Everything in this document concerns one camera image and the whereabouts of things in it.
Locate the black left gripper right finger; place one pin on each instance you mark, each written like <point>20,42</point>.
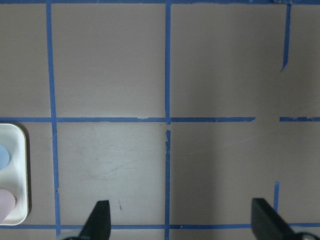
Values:
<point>266,223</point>

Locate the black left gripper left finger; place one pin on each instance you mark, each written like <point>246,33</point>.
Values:
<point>98,224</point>

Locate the pink plastic cup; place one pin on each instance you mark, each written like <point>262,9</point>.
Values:
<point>7,203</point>

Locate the blue plastic cup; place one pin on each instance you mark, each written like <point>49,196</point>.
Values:
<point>4,157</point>

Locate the cream plastic tray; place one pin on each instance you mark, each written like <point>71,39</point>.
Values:
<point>14,177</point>

